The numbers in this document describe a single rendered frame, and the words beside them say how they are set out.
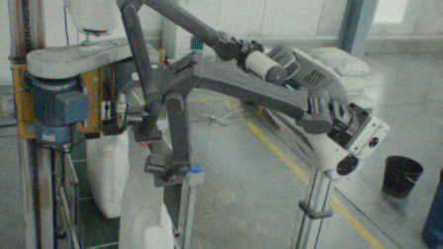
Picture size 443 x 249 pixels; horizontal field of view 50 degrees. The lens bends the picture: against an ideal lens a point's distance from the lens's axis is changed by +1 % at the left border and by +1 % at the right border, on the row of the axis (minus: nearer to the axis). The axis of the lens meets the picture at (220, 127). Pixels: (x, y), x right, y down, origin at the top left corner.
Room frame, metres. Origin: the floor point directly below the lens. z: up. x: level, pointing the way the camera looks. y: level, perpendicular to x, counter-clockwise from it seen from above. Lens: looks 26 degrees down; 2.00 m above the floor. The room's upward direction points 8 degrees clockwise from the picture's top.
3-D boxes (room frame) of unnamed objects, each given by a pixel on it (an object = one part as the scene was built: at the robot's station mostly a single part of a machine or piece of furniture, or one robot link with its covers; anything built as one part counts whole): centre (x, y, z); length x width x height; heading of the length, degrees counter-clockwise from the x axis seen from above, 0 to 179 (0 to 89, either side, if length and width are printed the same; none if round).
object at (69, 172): (2.29, 0.87, 0.54); 1.05 x 0.02 x 0.41; 28
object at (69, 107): (1.54, 0.54, 1.25); 0.10 x 0.08 x 0.12; 143
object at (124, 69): (2.02, 0.43, 1.21); 0.30 x 0.25 x 0.30; 28
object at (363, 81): (4.86, -1.26, 0.44); 0.68 x 0.44 x 0.15; 118
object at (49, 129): (1.60, 0.63, 1.21); 0.15 x 0.15 x 0.25
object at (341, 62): (5.06, -1.17, 0.56); 0.67 x 0.43 x 0.15; 28
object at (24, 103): (1.83, 0.71, 1.18); 0.34 x 0.25 x 0.31; 118
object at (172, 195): (2.54, 0.40, 0.54); 1.05 x 0.02 x 0.41; 28
